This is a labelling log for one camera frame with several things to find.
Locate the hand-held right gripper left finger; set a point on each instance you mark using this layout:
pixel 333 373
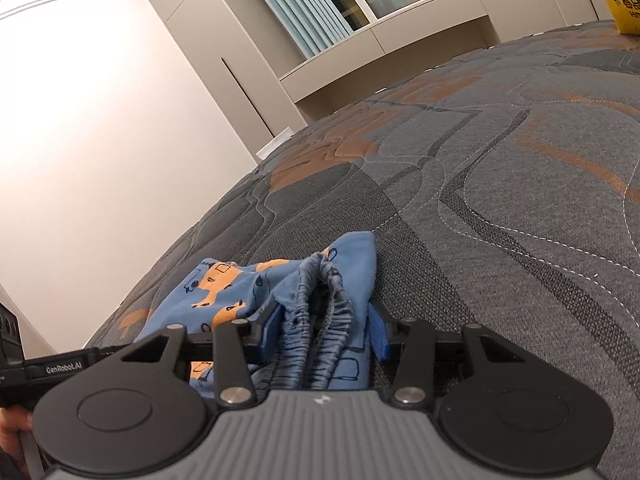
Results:
pixel 270 335

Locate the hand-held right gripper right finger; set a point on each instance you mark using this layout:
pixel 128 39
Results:
pixel 379 337

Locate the blue pants with orange print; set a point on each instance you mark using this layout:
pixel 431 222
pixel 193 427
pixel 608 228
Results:
pixel 210 285

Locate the person's left hand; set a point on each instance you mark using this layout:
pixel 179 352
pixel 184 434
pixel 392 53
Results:
pixel 12 422

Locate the grey and orange quilted mattress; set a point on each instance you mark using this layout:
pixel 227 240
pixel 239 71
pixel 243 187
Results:
pixel 500 210

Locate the beige window bench cabinet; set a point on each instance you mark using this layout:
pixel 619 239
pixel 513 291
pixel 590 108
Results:
pixel 400 40

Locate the light blue curtain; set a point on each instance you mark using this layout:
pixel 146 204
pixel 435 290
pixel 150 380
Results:
pixel 295 5

